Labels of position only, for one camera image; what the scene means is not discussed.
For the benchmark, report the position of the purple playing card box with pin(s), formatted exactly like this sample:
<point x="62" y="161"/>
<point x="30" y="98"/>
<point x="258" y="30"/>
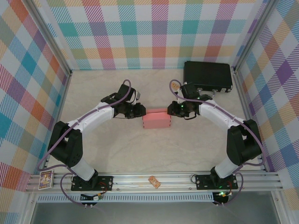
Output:
<point x="46" y="179"/>

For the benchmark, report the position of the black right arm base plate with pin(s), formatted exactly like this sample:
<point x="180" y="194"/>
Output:
<point x="201" y="182"/>

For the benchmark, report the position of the pink paper box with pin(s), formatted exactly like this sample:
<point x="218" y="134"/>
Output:
<point x="156" y="121"/>

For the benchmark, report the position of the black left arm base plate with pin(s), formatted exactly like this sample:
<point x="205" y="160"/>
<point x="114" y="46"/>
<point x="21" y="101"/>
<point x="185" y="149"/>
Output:
<point x="106" y="182"/>

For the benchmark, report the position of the small orange printed card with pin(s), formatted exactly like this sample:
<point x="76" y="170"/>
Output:
<point x="154" y="182"/>
<point x="175" y="86"/>

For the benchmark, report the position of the aluminium frame post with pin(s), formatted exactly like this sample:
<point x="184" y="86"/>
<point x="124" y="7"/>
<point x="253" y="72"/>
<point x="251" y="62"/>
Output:
<point x="49" y="35"/>
<point x="251" y="35"/>

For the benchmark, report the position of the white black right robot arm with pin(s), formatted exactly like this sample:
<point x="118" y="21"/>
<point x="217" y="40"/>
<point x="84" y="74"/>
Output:
<point x="217" y="114"/>

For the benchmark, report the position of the aluminium frame mounting rail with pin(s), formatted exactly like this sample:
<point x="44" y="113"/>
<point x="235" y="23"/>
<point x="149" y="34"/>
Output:
<point x="130" y="182"/>

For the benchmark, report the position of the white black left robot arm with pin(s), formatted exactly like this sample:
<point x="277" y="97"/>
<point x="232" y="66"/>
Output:
<point x="98" y="119"/>

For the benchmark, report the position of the aluminium frame side rail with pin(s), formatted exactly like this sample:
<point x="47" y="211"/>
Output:
<point x="247" y="112"/>
<point x="59" y="112"/>

